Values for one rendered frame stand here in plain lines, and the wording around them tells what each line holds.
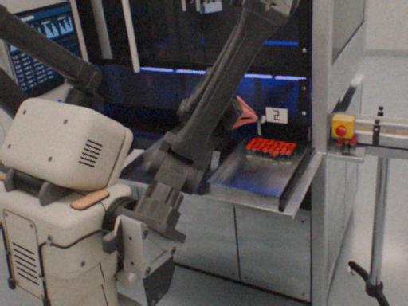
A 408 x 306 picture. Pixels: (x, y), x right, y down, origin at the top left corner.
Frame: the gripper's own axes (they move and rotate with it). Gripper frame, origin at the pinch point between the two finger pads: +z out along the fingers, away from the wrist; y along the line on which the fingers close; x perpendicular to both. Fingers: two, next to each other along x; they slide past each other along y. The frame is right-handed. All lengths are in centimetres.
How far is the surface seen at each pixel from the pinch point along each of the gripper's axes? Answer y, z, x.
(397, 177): 67, 194, 66
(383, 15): 347, 365, 20
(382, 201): 0, 82, 26
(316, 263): -6, 71, 63
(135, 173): 24, -13, 54
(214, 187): 2.0, 5.1, 33.0
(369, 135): 11, 62, 4
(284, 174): 3.1, 29.0, 22.8
